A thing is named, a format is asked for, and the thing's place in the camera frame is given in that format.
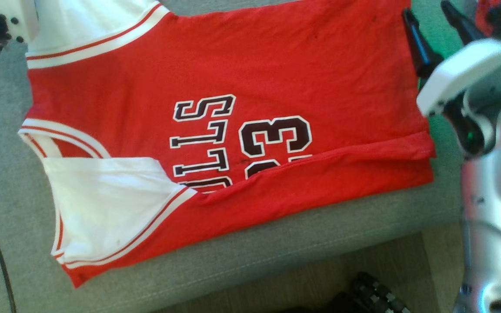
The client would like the red basketball jersey white trim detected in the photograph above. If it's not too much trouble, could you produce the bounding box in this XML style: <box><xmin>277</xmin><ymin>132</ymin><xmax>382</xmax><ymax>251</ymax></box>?
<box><xmin>18</xmin><ymin>0</ymin><xmax>437</xmax><ymax>289</ymax></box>

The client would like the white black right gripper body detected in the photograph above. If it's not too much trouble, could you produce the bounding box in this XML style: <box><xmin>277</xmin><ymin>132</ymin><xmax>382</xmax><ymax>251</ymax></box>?
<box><xmin>416</xmin><ymin>38</ymin><xmax>501</xmax><ymax>158</ymax></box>

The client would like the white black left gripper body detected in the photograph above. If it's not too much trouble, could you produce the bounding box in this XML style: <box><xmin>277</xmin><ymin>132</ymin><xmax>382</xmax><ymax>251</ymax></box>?
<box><xmin>0</xmin><ymin>0</ymin><xmax>40</xmax><ymax>75</ymax></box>

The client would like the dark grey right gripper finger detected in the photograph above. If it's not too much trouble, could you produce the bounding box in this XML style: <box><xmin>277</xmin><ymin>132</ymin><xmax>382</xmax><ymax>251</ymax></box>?
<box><xmin>441</xmin><ymin>0</ymin><xmax>489</xmax><ymax>45</ymax></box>
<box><xmin>402</xmin><ymin>8</ymin><xmax>445</xmax><ymax>80</ymax></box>

